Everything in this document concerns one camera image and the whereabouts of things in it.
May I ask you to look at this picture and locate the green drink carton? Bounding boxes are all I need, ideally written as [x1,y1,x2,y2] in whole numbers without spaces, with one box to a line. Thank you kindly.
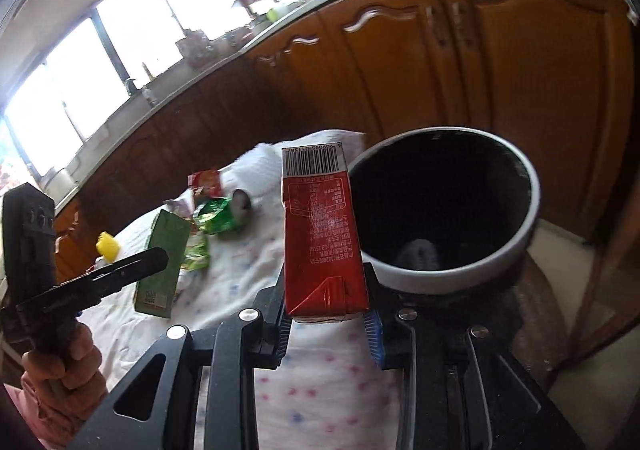
[134,210,191,318]

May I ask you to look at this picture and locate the crushed green can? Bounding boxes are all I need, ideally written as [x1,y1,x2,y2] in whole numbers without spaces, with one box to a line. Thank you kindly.
[193,189,253,235]

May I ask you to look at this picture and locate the left hand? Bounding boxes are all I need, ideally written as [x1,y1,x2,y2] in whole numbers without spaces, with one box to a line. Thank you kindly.
[13,323,107,449]

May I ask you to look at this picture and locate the yellow small object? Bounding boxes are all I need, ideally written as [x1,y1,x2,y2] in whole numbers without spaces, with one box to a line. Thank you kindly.
[96,231,120,264]

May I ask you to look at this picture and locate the white foam block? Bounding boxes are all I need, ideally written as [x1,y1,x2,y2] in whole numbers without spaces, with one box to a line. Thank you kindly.
[219,143,282,209]

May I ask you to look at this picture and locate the red drink carton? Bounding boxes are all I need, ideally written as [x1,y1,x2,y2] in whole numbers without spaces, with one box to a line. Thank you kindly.
[282,143,369,322]

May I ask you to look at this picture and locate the red snack wrapper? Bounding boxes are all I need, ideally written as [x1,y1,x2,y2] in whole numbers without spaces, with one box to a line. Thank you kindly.
[188,169,224,202]

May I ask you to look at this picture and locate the wooden kitchen cabinets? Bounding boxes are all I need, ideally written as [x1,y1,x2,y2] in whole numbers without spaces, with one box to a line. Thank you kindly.
[55,0,634,280]

